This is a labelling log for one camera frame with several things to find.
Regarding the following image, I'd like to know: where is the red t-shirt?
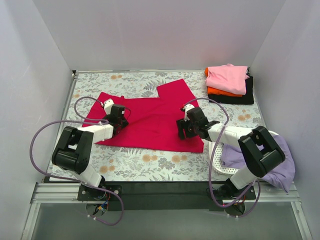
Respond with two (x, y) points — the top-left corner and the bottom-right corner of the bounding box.
(98, 79), (204, 153)

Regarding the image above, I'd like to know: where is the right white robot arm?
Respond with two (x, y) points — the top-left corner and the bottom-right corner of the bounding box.
(176, 104), (286, 199)

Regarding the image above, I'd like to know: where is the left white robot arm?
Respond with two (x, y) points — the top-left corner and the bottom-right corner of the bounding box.
(51, 100), (129, 200)

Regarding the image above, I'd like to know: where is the white perforated basket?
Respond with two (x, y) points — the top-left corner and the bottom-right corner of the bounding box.
(208, 125), (286, 178)

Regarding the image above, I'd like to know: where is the orange folded t-shirt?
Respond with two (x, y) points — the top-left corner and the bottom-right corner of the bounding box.
(204, 67), (244, 98)

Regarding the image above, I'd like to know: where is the floral patterned table mat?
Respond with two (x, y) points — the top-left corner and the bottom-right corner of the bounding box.
(65, 71), (264, 181)

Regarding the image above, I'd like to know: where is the black folded t-shirt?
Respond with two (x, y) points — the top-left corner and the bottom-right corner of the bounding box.
(207, 76), (254, 105)

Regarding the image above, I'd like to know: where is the pink folded t-shirt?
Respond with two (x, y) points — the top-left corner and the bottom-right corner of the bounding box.
(205, 63), (248, 96)

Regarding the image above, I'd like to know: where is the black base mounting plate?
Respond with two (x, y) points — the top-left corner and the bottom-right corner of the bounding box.
(77, 180), (258, 213)

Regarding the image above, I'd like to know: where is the lavender t-shirt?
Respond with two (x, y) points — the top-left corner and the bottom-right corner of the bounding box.
(219, 135), (296, 193)

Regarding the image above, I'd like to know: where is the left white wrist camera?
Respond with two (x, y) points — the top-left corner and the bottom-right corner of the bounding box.
(101, 98), (115, 115)

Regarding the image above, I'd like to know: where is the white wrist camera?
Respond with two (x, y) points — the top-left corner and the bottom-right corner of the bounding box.
(180, 103), (195, 122)
(101, 98), (115, 115)

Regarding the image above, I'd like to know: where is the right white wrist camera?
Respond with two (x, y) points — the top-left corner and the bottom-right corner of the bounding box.
(180, 103), (195, 122)

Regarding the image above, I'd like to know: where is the aluminium frame rail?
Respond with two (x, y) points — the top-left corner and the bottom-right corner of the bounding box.
(33, 70), (300, 203)

